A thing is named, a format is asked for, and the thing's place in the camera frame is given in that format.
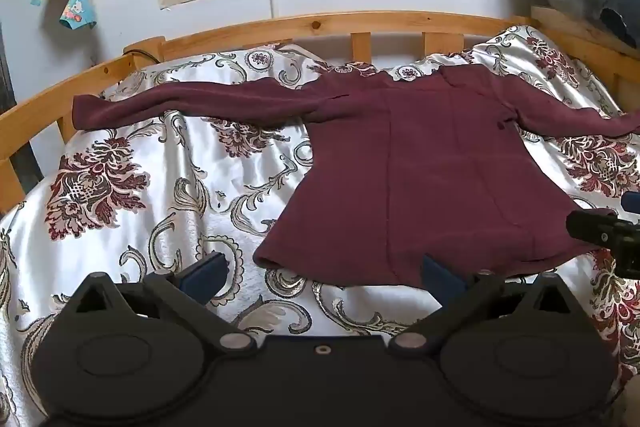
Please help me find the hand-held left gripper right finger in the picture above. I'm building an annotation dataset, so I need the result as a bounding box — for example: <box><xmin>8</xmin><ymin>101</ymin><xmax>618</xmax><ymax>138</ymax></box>
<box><xmin>390</xmin><ymin>253</ymin><xmax>568</xmax><ymax>353</ymax></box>

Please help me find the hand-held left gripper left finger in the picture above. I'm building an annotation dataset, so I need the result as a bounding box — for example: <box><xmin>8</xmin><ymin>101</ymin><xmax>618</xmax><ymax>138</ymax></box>
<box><xmin>65</xmin><ymin>251</ymin><xmax>258</xmax><ymax>353</ymax></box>

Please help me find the maroon long-sleeved shirt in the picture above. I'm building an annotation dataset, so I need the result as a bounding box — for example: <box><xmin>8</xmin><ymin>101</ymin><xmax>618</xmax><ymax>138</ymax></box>
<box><xmin>72</xmin><ymin>66</ymin><xmax>640</xmax><ymax>287</ymax></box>

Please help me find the white floral satin bedspread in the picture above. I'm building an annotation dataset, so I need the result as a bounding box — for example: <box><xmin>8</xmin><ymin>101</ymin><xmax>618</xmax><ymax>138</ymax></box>
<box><xmin>0</xmin><ymin>25</ymin><xmax>640</xmax><ymax>427</ymax></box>

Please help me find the black cable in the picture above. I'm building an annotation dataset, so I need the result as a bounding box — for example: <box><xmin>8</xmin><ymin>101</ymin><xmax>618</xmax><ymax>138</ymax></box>
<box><xmin>122</xmin><ymin>50</ymin><xmax>162</xmax><ymax>64</ymax></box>

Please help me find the wooden bed frame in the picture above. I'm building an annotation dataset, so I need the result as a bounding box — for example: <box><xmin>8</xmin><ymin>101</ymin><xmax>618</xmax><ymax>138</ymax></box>
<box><xmin>0</xmin><ymin>5</ymin><xmax>640</xmax><ymax>212</ymax></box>

